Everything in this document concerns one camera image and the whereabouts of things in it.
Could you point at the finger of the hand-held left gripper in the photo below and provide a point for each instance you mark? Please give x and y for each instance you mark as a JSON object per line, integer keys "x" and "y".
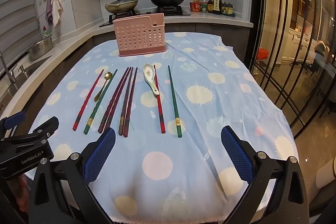
{"x": 14, "y": 119}
{"x": 48, "y": 124}

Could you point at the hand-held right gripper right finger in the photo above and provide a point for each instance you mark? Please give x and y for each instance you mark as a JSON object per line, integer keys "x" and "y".
{"x": 236, "y": 153}

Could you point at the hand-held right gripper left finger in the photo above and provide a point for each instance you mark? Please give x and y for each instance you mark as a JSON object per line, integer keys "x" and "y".
{"x": 101, "y": 155}

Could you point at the red chopstick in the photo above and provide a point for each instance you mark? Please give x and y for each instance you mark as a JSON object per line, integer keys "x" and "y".
{"x": 160, "y": 111}
{"x": 88, "y": 101}

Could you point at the green chopstick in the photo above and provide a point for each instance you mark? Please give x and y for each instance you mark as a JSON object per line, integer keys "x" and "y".
{"x": 174, "y": 100}
{"x": 101, "y": 102}

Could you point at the chopsticks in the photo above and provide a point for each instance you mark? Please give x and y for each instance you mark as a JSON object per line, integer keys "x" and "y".
{"x": 118, "y": 100}

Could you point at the pink perforated utensil holder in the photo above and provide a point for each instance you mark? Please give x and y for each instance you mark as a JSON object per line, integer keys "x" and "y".
{"x": 136, "y": 35}

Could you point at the steel faucet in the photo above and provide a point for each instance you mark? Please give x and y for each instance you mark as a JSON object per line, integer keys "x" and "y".
{"x": 11, "y": 74}

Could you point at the steel sink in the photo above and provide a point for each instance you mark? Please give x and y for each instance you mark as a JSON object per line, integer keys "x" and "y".
{"x": 25, "y": 69}

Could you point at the blue dotted tablecloth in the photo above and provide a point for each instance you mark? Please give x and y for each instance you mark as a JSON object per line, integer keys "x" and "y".
{"x": 183, "y": 161}

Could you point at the maroon chopstick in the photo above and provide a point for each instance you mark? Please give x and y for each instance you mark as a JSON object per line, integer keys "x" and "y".
{"x": 114, "y": 100}

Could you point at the brown chopstick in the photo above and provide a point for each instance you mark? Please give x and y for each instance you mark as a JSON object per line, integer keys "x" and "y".
{"x": 131, "y": 100}
{"x": 126, "y": 100}

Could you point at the steel mixing bowl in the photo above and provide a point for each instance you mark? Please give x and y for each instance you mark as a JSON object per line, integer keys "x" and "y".
{"x": 40, "y": 48}

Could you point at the gold flower spoon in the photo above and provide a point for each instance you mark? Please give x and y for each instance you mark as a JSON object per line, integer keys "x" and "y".
{"x": 107, "y": 74}

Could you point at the green dish soap bottle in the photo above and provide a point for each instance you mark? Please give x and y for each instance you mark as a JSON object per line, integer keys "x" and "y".
{"x": 47, "y": 33}

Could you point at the white round container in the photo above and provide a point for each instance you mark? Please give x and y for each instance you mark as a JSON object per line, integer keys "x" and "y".
{"x": 326, "y": 174}

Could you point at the white ceramic soup spoon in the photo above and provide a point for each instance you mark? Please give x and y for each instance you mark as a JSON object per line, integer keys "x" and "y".
{"x": 148, "y": 71}

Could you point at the window blind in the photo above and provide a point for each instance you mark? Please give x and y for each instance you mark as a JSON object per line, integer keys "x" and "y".
{"x": 15, "y": 16}

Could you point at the purple hanging towel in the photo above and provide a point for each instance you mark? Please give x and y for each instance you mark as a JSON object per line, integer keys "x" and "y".
{"x": 48, "y": 11}

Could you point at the white hanging towel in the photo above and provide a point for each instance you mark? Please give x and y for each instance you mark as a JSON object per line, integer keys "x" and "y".
{"x": 57, "y": 8}

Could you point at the glass sliding door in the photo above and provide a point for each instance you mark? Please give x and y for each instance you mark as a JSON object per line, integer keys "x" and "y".
{"x": 288, "y": 43}

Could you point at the beige frying pan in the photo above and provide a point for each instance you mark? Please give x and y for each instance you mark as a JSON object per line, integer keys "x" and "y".
{"x": 118, "y": 8}

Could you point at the small blue seasoning jars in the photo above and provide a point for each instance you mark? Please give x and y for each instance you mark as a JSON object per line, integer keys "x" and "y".
{"x": 228, "y": 9}

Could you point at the glass pan lid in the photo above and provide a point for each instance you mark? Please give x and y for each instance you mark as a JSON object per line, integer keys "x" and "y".
{"x": 123, "y": 1}

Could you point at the small green-cap jar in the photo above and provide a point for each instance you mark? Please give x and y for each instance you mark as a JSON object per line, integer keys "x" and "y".
{"x": 204, "y": 7}

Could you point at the dark soy sauce bottle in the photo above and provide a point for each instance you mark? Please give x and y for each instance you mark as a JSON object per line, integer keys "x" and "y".
{"x": 217, "y": 5}

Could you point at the brown sauce bottle yellow label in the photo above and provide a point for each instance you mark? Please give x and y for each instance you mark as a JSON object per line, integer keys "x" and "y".
{"x": 210, "y": 5}

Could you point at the red instant noodle cup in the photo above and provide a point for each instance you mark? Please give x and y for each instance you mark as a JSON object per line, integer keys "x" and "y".
{"x": 195, "y": 7}

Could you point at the black gas stove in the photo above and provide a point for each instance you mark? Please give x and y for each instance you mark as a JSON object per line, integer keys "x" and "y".
{"x": 173, "y": 13}

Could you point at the black wok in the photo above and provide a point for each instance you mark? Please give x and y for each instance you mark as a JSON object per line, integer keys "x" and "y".
{"x": 166, "y": 3}

